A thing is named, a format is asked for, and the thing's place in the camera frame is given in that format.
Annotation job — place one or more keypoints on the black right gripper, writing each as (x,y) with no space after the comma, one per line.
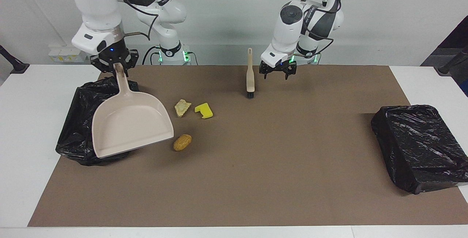
(112,52)

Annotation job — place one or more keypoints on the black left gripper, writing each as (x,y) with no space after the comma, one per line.
(278,65)

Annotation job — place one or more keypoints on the beige hand brush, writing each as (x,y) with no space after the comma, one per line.
(250,77)

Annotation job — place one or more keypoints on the beige plastic dustpan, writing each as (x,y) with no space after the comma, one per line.
(128,124)

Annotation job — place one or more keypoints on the torn pale bread chunk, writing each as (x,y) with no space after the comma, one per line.
(182,107)

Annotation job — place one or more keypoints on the notched yellow sponge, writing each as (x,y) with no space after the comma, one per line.
(205,112)

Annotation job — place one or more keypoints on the peanut-shaped brown bread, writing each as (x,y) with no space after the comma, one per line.
(182,142)

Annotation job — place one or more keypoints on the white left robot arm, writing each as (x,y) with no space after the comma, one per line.
(289,26)

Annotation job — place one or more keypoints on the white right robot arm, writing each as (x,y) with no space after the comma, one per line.
(95,0)

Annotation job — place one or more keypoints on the black bag-lined bin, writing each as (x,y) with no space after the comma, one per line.
(420,146)
(78,121)

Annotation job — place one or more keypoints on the black stand foot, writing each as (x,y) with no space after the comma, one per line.
(449,64)
(14,64)

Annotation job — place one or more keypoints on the brown table mat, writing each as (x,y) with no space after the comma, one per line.
(234,186)

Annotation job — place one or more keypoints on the dark partition panel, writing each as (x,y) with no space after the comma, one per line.
(459,37)

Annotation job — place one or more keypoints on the white wall outlet box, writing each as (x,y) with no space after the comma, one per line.
(67,53)

